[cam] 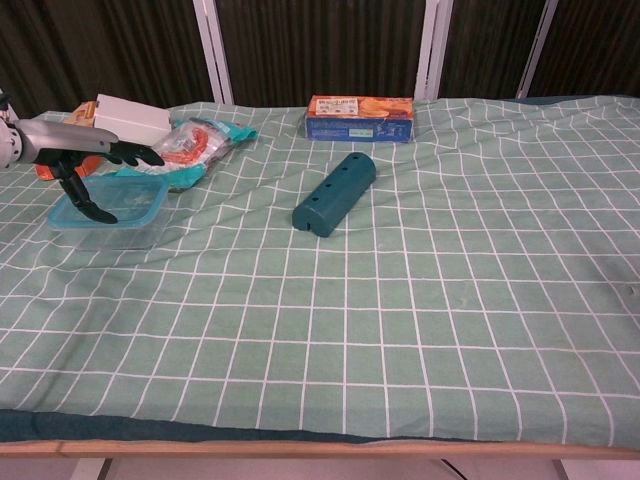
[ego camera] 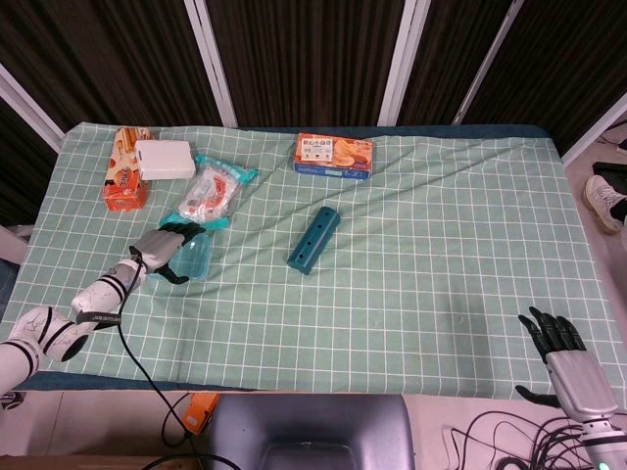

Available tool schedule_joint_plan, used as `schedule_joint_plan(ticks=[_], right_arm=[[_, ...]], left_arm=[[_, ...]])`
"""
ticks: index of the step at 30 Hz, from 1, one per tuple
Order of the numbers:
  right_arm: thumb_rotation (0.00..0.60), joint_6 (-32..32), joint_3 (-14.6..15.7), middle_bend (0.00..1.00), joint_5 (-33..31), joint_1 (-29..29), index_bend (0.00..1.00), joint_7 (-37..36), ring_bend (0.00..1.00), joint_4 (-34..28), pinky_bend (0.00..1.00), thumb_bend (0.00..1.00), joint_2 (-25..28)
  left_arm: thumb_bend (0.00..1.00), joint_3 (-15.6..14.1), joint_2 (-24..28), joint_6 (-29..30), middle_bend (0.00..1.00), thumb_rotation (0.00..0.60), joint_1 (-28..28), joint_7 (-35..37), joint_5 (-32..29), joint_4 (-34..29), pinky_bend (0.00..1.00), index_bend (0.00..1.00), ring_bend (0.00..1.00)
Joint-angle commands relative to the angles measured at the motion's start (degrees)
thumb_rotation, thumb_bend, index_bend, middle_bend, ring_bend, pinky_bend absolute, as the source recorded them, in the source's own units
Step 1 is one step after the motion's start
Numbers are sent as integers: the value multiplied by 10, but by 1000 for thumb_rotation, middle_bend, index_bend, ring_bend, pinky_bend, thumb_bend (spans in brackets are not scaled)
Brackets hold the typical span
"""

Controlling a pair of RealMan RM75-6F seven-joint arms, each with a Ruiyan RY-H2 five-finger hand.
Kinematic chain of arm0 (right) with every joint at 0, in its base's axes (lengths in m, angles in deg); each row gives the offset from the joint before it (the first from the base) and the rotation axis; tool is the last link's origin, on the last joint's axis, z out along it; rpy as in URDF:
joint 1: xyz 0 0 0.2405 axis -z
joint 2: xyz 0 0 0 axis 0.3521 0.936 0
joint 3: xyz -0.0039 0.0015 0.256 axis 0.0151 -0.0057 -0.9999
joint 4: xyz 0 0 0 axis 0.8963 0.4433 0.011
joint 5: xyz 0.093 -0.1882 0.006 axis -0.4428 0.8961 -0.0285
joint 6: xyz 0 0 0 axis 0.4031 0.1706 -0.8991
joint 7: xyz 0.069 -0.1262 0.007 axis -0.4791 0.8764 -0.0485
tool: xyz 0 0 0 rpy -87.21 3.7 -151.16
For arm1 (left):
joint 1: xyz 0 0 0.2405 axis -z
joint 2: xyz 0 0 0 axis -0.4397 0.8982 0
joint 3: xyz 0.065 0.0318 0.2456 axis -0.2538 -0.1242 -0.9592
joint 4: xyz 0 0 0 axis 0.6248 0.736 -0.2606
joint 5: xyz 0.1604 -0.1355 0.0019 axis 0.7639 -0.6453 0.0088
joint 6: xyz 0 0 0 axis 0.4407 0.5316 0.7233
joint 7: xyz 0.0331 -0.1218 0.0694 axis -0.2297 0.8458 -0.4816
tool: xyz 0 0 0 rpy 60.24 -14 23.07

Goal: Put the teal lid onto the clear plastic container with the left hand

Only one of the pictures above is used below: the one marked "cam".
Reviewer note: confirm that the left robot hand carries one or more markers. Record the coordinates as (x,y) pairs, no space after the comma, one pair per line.
(55,140)

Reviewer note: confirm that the teal plastic container lid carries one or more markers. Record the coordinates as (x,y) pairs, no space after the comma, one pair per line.
(135,200)

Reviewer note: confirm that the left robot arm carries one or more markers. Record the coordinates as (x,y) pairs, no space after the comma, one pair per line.
(7,145)

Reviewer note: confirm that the clear plastic food container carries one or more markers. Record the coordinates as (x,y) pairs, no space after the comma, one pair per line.
(115,239)

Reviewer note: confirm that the orange snack carton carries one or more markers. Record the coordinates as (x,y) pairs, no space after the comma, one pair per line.
(82,112)

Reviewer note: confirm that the white cardboard box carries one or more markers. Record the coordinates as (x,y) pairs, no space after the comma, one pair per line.
(135,122)

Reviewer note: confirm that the teal orange snack bag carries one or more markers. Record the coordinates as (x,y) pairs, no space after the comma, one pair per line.
(200,145)

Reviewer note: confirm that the teal cylinder block with holes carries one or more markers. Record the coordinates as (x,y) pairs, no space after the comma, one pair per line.
(330,200)

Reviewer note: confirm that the orange blue biscuit box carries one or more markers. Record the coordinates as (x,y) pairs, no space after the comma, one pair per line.
(360,125)

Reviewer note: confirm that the green white checked tablecloth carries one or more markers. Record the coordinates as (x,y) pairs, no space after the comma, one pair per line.
(400,300)

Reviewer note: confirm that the wooden table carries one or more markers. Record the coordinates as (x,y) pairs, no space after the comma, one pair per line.
(300,448)

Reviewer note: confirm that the white partition frame post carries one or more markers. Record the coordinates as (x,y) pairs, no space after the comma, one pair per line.
(537,50)
(212,50)
(431,50)

